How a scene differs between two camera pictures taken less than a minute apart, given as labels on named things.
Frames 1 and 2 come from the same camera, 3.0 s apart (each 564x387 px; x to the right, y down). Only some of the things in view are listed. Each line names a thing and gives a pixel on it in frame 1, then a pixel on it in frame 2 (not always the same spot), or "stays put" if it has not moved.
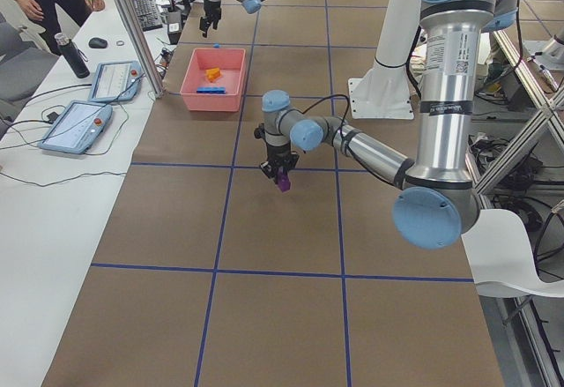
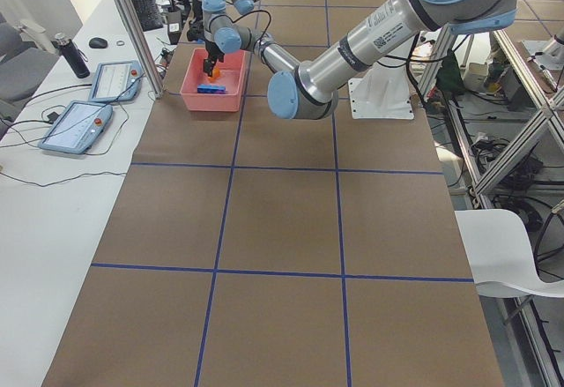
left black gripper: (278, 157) to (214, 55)
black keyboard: (147, 11) stays put
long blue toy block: (211, 90) stays put
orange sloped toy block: (213, 74) stays put
